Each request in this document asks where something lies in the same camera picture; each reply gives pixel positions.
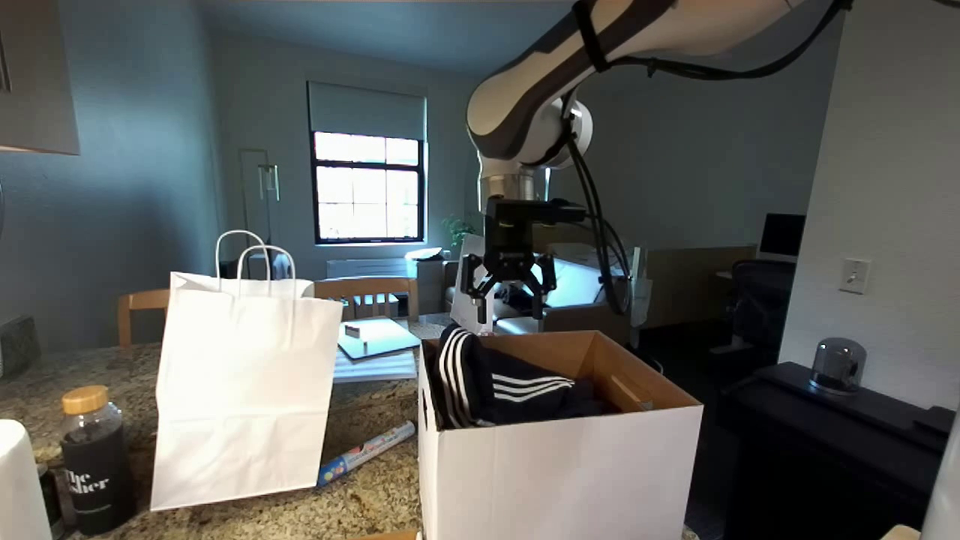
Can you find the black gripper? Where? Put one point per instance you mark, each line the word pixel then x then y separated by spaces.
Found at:
pixel 512 252

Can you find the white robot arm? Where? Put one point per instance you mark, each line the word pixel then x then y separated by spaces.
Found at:
pixel 533 132

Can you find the white cardboard box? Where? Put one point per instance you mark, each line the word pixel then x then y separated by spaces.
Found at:
pixel 619 474

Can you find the dark striped clothing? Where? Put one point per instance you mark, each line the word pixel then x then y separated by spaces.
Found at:
pixel 478 386

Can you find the blue white papers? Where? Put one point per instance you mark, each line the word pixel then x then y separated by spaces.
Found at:
pixel 377 348

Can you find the white roller blind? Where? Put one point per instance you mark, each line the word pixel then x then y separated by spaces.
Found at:
pixel 365 111

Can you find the white paper bag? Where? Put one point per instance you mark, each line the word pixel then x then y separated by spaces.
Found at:
pixel 245 387

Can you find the black side cabinet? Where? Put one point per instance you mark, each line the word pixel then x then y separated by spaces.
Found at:
pixel 791 459

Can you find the glass dome object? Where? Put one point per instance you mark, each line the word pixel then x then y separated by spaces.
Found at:
pixel 837 363

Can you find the dark glass jar wooden lid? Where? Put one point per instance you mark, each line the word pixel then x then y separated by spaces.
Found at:
pixel 97 459

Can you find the window with black frame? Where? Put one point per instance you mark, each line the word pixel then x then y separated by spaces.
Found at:
pixel 368 186

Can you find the wall light switch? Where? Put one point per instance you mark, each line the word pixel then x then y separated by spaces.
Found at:
pixel 853 273

